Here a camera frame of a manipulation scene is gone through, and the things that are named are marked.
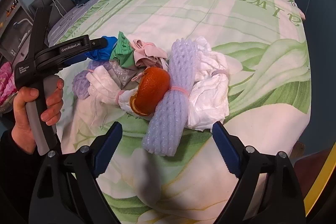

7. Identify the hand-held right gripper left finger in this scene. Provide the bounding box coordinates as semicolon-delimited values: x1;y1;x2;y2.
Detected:
29;121;124;224

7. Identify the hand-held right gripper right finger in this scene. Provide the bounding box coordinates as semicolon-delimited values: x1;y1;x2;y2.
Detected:
211;121;307;224

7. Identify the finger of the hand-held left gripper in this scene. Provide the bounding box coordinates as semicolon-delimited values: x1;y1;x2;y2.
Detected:
87;37;109;53

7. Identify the blue plastic bag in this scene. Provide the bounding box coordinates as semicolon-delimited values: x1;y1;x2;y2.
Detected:
84;35;118;63

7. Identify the green wrapper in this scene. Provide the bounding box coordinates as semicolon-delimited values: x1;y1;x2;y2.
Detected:
110;31;137;68

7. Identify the grey printed packet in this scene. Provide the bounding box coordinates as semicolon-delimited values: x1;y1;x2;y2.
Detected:
109;61;143;89

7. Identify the small purple foam net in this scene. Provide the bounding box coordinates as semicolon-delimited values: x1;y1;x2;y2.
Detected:
72;60;100;101

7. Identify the pink cloth bundle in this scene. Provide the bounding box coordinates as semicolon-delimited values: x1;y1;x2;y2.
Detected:
133;39;168;68

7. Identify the white plastic bag bundle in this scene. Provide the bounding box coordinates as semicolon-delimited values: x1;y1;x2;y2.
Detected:
188;36;230;131

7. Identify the large purple foam net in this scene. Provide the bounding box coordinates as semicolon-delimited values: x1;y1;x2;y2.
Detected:
142;39;197;157

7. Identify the orange peel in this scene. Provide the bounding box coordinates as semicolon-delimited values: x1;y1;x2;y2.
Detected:
129;67;171;116

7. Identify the black trash bin yellow rim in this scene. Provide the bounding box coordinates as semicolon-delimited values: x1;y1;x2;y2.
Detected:
290;147;336;224

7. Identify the person's left forearm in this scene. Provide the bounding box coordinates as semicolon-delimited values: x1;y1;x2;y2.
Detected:
0;130;40;224

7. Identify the person's left hand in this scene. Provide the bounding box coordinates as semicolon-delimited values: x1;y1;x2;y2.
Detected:
10;78;65;155

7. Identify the pink patterned bag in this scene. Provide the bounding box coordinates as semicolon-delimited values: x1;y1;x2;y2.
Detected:
0;61;20;109

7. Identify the green floral blanket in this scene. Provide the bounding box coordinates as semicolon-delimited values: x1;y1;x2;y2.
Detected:
49;0;311;224

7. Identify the white charging cable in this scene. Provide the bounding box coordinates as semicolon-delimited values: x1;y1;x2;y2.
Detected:
42;0;84;17

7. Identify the wall shelf unit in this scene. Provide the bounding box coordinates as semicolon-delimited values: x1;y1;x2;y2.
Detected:
0;0;33;62

